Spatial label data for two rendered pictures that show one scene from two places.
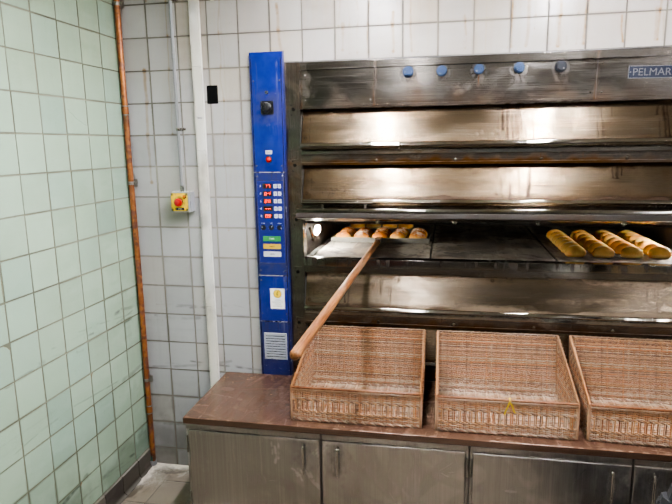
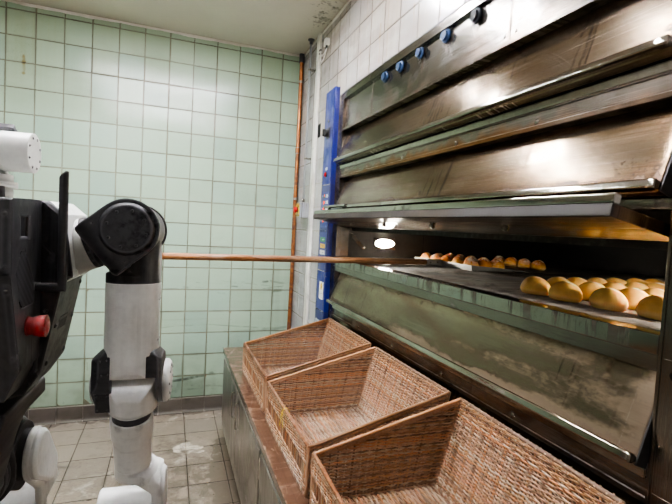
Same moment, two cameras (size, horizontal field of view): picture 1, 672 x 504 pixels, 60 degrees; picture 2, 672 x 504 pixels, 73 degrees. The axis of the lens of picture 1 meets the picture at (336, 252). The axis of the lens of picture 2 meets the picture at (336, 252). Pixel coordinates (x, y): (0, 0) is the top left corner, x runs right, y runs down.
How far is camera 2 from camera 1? 2.52 m
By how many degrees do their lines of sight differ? 59
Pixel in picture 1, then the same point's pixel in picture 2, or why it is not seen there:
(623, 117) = (536, 59)
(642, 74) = not seen: outside the picture
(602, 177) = (511, 160)
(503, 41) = (435, 12)
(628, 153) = (538, 115)
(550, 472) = not seen: outside the picture
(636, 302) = (541, 375)
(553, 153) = (465, 134)
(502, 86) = (436, 65)
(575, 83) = (491, 32)
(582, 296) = (484, 344)
